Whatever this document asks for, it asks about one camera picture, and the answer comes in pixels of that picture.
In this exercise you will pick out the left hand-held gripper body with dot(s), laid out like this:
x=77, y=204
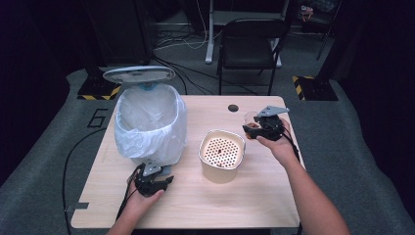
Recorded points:
x=148, y=184

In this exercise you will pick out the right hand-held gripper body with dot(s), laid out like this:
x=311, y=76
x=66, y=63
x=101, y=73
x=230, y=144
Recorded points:
x=270, y=129

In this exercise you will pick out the brown food scraps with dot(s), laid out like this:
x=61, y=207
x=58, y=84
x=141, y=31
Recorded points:
x=252, y=124

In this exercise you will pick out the white plastic trash bag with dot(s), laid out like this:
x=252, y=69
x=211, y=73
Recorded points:
x=153, y=130

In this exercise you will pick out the white pedal trash can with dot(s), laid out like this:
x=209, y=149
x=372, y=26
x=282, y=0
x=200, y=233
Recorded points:
x=140, y=74

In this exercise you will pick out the person's left hand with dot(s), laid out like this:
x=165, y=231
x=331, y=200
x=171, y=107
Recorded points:
x=140, y=204

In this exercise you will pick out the person's right hand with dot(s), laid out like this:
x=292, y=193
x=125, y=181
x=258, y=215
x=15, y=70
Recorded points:
x=284, y=148

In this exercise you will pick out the cream perforated strainer insert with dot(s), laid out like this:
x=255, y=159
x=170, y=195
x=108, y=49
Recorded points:
x=221, y=151

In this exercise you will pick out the cream square drain container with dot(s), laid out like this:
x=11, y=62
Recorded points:
x=217, y=174

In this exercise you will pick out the striped black stand base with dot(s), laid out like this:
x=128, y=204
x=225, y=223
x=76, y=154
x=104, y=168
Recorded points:
x=318, y=89
x=98, y=89

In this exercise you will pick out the grey tape strip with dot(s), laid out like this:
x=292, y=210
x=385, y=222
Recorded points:
x=78, y=206

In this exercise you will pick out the black folding chair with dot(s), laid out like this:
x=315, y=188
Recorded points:
x=249, y=54

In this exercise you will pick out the black cabinet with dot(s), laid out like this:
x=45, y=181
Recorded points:
x=120, y=32

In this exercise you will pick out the white desk frame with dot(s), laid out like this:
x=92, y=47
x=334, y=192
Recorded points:
x=209, y=39

